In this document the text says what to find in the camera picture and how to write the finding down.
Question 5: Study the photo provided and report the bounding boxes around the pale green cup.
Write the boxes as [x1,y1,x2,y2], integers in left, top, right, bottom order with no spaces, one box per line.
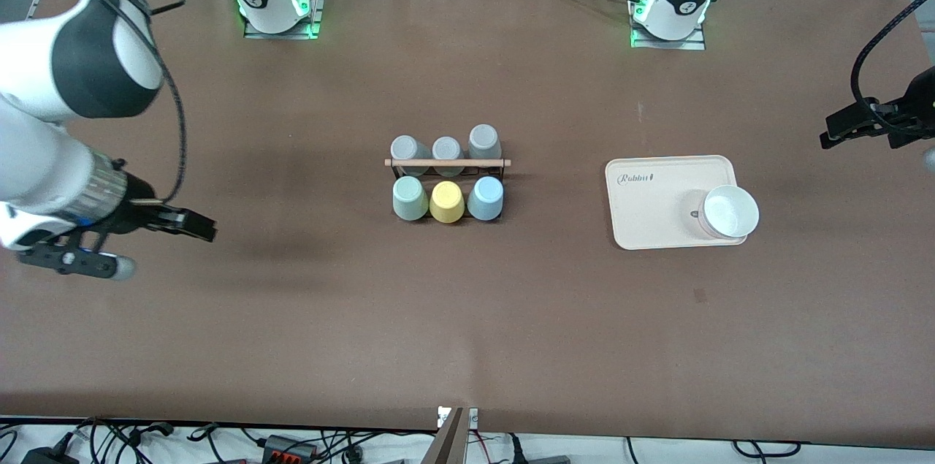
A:
[392,175,430,221]

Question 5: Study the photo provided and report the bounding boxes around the light blue cup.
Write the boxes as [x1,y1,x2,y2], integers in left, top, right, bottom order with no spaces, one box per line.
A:
[467,175,505,221]

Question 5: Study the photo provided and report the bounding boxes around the white bowl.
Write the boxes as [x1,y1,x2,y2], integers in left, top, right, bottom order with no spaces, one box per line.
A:
[698,185,760,240]

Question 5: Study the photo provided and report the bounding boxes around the cream plastic tray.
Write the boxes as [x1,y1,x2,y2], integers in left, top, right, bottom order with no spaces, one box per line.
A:
[605,154,749,251]

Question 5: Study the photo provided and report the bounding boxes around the black power adapter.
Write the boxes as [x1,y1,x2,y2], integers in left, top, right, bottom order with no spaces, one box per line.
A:
[22,446,80,464]

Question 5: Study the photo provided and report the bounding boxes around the grey cup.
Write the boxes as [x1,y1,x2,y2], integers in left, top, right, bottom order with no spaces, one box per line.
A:
[432,136,465,178]
[467,123,503,161]
[391,135,432,177]

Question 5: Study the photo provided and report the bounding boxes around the black power strip orange switches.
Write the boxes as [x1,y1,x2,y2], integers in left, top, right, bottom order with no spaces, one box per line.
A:
[259,435,318,463]

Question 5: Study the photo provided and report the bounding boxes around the yellow cup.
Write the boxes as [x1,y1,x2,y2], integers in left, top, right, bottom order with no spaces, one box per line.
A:
[428,180,465,224]

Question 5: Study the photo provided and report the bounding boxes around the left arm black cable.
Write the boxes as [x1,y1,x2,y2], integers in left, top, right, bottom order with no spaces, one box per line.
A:
[850,0,935,110]

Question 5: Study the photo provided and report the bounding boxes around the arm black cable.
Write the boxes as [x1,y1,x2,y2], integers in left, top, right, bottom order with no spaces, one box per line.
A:
[850,0,935,110]
[66,0,188,206]

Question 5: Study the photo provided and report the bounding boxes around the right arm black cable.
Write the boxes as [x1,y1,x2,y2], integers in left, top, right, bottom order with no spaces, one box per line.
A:
[66,0,188,206]

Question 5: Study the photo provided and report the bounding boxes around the black wire cup rack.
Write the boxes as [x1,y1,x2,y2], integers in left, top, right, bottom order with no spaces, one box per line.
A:
[384,157,512,222]

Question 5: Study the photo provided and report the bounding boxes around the black floor cable loop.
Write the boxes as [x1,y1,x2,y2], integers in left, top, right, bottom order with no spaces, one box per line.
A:
[733,439,803,459]

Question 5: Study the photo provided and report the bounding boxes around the aluminium camera mount post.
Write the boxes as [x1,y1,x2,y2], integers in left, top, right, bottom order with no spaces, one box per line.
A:
[420,406,479,464]

